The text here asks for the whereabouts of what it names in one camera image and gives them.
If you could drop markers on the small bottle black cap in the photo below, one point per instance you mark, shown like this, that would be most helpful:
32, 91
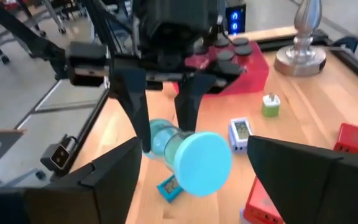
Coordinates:
243, 50
225, 55
240, 41

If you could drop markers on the red charger cube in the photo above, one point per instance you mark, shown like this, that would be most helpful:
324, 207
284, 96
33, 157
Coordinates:
259, 205
353, 138

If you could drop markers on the red plastic tray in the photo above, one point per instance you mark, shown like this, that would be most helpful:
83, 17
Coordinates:
253, 77

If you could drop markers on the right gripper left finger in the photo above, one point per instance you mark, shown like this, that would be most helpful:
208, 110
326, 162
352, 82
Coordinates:
73, 202

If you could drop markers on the green white charger cube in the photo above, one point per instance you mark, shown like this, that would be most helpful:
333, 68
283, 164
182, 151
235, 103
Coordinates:
271, 107

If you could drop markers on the teal digital clock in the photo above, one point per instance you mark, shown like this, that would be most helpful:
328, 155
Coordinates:
169, 189

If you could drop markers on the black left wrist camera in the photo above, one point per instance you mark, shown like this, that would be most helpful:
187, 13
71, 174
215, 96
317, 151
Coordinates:
179, 34

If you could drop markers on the small black camera module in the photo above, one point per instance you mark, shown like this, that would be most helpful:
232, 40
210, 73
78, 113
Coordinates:
59, 157

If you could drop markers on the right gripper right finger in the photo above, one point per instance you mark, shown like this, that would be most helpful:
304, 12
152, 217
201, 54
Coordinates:
322, 193

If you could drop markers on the black box blue lights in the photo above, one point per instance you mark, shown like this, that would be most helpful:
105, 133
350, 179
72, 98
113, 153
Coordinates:
235, 18

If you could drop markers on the silver lamp base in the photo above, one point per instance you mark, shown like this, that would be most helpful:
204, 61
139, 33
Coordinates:
300, 62

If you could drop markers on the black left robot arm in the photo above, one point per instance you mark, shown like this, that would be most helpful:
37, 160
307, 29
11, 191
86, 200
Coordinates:
179, 9

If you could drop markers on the white bottle black cap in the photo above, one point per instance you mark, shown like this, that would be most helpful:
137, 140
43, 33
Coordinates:
221, 42

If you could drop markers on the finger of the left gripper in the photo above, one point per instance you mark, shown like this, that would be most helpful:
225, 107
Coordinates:
132, 93
190, 99

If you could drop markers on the lavender digital clock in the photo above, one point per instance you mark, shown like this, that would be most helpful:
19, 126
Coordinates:
240, 133

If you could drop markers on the lavender charger cube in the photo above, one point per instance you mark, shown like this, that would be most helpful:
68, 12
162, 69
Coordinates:
243, 217

